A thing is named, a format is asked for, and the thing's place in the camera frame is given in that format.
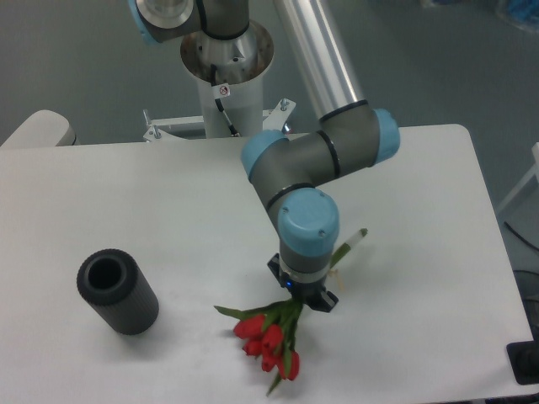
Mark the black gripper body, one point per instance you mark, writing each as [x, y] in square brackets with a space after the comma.
[297, 283]

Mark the red tulip bouquet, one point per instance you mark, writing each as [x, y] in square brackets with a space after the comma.
[269, 333]

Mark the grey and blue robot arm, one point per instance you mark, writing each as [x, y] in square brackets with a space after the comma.
[286, 174]

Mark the dark grey ribbed vase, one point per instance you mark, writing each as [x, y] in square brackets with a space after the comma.
[111, 282]

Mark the black device at table edge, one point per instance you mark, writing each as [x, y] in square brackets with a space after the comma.
[524, 361]

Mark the white furniture leg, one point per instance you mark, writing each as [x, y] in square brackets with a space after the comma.
[522, 189]

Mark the white chair armrest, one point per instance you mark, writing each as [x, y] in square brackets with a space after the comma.
[42, 129]

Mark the blue plastic bag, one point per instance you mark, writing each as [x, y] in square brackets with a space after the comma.
[523, 14]

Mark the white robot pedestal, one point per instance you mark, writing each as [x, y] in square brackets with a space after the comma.
[229, 75]

